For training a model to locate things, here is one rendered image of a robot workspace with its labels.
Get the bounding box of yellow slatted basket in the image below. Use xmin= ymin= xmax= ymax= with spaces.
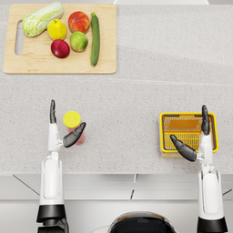
xmin=159 ymin=112 xmax=219 ymax=158

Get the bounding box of red chip can yellow lid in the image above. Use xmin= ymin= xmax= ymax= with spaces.
xmin=62 ymin=110 xmax=86 ymax=146

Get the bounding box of wooden cutting board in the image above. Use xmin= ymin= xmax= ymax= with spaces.
xmin=3 ymin=3 xmax=117 ymax=76

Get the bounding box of dark red apple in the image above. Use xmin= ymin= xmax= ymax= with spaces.
xmin=50 ymin=38 xmax=71 ymax=59

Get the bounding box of dark round robot body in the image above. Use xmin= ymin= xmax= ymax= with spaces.
xmin=106 ymin=210 xmax=178 ymax=233

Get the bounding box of green apple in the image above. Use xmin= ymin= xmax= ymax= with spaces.
xmin=69 ymin=31 xmax=89 ymax=53

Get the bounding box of green cucumber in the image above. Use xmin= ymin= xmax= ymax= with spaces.
xmin=89 ymin=12 xmax=101 ymax=67

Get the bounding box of napa cabbage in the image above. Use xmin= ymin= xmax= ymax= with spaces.
xmin=21 ymin=1 xmax=65 ymax=38

